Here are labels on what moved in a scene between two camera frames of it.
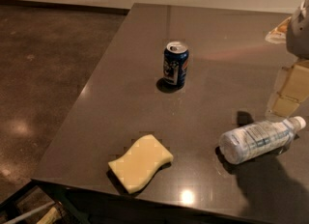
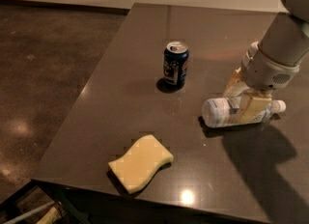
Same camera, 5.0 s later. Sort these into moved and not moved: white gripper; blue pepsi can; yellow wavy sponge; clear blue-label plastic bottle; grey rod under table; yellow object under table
Moved: clear blue-label plastic bottle; white gripper
Not moved: blue pepsi can; yellow object under table; yellow wavy sponge; grey rod under table
